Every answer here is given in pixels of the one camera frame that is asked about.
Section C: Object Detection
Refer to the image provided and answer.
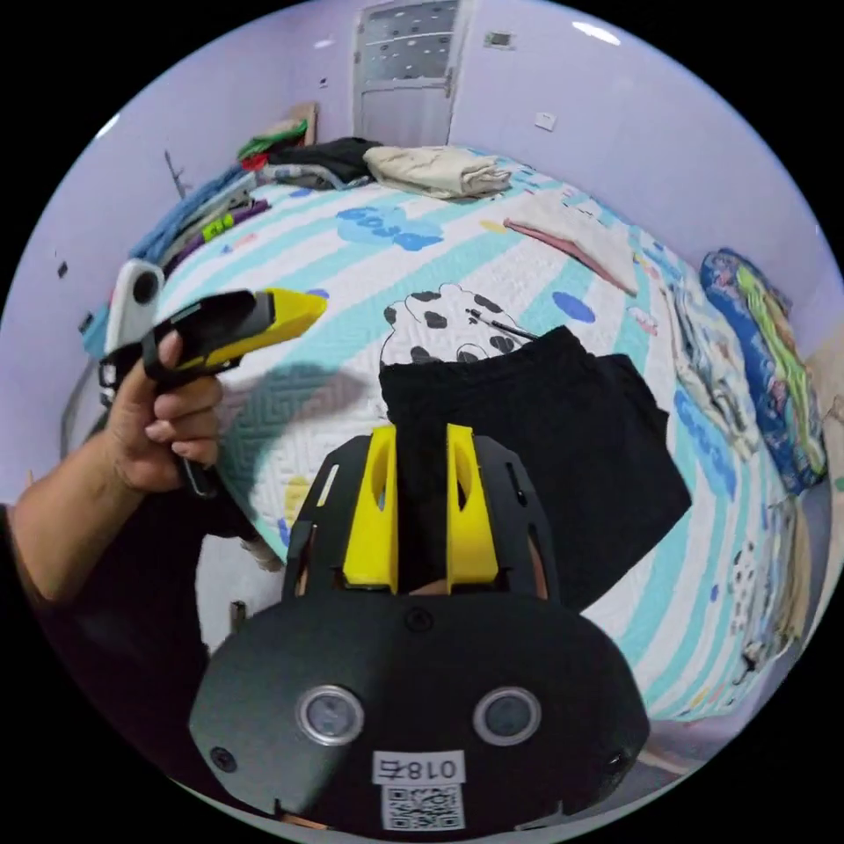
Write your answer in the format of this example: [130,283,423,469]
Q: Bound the white door with glass pane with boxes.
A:
[351,0,477,150]

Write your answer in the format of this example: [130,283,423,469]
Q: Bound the person's left forearm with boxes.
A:
[8,434,148,602]

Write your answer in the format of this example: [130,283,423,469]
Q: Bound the light printed folded blanket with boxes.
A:
[661,262,771,464]

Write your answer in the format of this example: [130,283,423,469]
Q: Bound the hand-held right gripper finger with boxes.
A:
[446,423,499,595]

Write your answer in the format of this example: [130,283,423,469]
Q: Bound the black shorts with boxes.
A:
[378,325,695,615]

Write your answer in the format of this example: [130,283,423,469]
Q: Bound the person's body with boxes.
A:
[0,491,288,799]

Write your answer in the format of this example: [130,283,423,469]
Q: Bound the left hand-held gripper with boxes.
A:
[98,287,329,500]

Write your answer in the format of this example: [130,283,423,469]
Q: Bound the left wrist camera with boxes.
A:
[104,258,166,360]

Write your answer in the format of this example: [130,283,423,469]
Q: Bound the beige cloth with pink edge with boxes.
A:
[503,193,642,299]

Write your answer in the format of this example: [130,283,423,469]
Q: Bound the pile of clothes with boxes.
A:
[236,118,517,201]
[127,163,273,280]

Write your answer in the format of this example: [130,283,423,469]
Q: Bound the bed with printed striped quilt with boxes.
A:
[128,142,833,721]

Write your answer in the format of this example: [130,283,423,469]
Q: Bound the blue printed pillow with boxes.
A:
[697,246,830,497]

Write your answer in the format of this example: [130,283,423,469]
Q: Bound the person's left hand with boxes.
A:
[107,330,227,496]

